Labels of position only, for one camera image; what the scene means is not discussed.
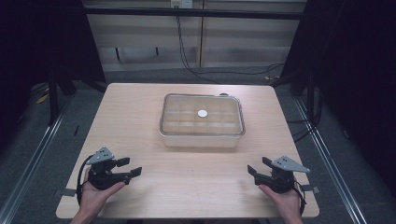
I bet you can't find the person's right hand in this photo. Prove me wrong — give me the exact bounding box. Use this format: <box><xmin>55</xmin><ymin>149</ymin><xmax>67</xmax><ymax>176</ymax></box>
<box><xmin>258</xmin><ymin>183</ymin><xmax>304</xmax><ymax>218</ymax></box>

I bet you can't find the dark curtain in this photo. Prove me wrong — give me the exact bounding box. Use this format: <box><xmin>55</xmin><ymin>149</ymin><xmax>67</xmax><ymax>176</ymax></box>
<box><xmin>0</xmin><ymin>0</ymin><xmax>106</xmax><ymax>150</ymax></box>
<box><xmin>279</xmin><ymin>0</ymin><xmax>396</xmax><ymax>200</ymax></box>

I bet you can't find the clear lid with white knob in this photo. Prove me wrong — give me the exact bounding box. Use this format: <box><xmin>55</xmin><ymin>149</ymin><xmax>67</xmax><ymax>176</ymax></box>
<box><xmin>159</xmin><ymin>92</ymin><xmax>247</xmax><ymax>137</ymax></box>

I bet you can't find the white wall socket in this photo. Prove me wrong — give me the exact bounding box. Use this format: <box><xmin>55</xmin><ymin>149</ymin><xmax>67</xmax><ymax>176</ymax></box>
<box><xmin>170</xmin><ymin>0</ymin><xmax>194</xmax><ymax>9</ymax></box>

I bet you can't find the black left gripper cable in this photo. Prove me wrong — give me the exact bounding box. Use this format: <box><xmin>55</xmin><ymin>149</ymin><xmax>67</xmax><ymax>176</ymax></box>
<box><xmin>76</xmin><ymin>154</ymin><xmax>93</xmax><ymax>206</ymax></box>

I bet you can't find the black horizontal bar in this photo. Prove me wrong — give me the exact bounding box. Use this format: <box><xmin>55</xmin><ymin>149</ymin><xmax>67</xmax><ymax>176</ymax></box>
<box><xmin>83</xmin><ymin>7</ymin><xmax>307</xmax><ymax>21</ymax></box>

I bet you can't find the black metal stand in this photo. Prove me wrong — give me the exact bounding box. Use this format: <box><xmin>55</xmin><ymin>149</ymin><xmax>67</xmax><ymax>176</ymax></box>
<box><xmin>46</xmin><ymin>71</ymin><xmax>78</xmax><ymax>127</ymax></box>
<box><xmin>269</xmin><ymin>69</ymin><xmax>323</xmax><ymax>125</ymax></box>

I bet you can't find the metal floor rail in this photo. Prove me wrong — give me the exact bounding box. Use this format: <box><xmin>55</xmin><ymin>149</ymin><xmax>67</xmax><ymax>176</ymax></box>
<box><xmin>293</xmin><ymin>97</ymin><xmax>368</xmax><ymax>224</ymax></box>
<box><xmin>0</xmin><ymin>102</ymin><xmax>73</xmax><ymax>224</ymax></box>

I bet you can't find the yellow object on floor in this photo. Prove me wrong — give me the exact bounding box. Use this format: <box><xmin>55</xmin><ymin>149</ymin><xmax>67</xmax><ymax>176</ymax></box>
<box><xmin>35</xmin><ymin>92</ymin><xmax>50</xmax><ymax>105</ymax></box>

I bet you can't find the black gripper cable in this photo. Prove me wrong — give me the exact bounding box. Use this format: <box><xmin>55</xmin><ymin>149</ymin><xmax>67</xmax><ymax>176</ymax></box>
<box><xmin>76</xmin><ymin>154</ymin><xmax>93</xmax><ymax>206</ymax></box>
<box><xmin>292</xmin><ymin>179</ymin><xmax>308</xmax><ymax>217</ymax></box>

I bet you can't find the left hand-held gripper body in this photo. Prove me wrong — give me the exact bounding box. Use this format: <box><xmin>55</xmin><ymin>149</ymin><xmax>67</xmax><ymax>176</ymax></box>
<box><xmin>85</xmin><ymin>146</ymin><xmax>132</xmax><ymax>191</ymax></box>

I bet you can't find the person's left hand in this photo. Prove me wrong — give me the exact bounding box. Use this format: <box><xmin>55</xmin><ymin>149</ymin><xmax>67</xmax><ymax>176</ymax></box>
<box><xmin>78</xmin><ymin>167</ymin><xmax>126</xmax><ymax>217</ymax></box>

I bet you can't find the grey tape strip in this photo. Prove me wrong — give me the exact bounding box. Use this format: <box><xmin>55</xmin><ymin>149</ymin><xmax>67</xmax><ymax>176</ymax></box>
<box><xmin>300</xmin><ymin>184</ymin><xmax>320</xmax><ymax>194</ymax></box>
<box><xmin>60</xmin><ymin>188</ymin><xmax>78</xmax><ymax>198</ymax></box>

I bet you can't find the white plastic storage box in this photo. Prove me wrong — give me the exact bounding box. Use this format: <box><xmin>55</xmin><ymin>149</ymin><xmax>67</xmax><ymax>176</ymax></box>
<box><xmin>159</xmin><ymin>92</ymin><xmax>247</xmax><ymax>148</ymax></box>

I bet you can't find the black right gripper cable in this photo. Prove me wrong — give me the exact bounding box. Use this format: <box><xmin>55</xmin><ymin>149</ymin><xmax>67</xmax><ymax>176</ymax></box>
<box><xmin>292</xmin><ymin>179</ymin><xmax>308</xmax><ymax>217</ymax></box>

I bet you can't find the black cable on floor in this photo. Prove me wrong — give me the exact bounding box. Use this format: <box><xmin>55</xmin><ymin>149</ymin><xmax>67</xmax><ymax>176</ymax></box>
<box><xmin>176</xmin><ymin>15</ymin><xmax>286</xmax><ymax>85</ymax></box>

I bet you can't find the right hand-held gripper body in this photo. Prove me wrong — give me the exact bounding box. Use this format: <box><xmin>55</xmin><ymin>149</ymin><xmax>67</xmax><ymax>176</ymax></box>
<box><xmin>253</xmin><ymin>155</ymin><xmax>311</xmax><ymax>194</ymax></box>

